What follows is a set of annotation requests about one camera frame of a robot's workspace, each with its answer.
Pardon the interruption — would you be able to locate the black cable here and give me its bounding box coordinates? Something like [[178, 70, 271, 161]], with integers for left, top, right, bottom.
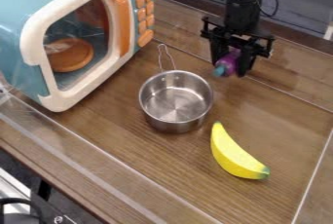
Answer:
[[0, 198, 47, 224]]

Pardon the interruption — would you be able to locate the small silver pot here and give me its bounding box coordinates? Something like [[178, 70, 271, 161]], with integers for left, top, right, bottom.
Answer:
[[138, 44, 214, 133]]

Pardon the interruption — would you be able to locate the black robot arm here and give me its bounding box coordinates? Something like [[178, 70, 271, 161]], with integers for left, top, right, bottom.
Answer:
[[201, 0, 275, 77]]

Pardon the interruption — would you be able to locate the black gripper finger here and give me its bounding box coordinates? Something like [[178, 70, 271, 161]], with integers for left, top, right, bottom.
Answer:
[[210, 37, 236, 65], [237, 43, 261, 77]]

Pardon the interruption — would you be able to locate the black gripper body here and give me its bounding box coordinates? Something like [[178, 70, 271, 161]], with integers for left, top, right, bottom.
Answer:
[[201, 0, 275, 57]]

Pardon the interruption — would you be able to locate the purple toy eggplant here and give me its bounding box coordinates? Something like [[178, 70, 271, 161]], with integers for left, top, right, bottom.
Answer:
[[214, 49, 241, 77]]

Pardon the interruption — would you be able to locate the blue white toy microwave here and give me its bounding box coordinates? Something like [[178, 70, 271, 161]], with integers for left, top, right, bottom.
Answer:
[[0, 0, 156, 112]]

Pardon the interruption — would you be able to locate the yellow toy banana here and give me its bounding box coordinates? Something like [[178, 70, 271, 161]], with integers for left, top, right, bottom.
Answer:
[[212, 122, 271, 180]]

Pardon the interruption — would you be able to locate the orange microwave turntable plate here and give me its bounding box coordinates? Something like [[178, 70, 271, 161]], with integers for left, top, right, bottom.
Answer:
[[45, 38, 94, 73]]

